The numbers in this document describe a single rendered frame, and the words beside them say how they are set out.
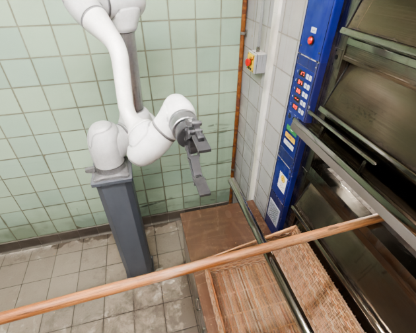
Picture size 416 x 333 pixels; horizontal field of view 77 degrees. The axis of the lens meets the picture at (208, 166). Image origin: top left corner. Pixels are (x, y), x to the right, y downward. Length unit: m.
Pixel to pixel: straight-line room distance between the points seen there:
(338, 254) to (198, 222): 0.85
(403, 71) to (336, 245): 0.67
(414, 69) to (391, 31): 0.12
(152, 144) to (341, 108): 0.65
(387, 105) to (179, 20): 1.20
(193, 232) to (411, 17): 1.37
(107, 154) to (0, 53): 0.81
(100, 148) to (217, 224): 0.84
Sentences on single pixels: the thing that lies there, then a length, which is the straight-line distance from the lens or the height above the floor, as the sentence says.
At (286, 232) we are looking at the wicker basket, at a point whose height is 0.81.
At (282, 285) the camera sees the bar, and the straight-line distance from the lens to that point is 0.84.
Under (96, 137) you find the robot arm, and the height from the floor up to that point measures 1.24.
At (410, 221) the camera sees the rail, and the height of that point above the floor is 1.44.
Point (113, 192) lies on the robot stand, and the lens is 1.50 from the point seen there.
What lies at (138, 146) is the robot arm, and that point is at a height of 1.40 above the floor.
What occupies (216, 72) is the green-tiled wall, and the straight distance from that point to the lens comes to 1.84.
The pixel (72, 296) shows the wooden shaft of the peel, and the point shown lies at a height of 1.20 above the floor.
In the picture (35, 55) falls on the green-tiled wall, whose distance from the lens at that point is 1.80.
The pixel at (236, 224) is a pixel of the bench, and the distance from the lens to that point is 1.71.
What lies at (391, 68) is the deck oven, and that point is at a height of 1.66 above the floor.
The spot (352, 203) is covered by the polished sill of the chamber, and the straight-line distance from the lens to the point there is 1.12.
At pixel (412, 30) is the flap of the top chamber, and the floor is 1.76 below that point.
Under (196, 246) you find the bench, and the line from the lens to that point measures 1.61.
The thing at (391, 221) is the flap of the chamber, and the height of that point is 1.41.
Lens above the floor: 1.89
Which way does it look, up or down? 38 degrees down
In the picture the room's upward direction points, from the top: straight up
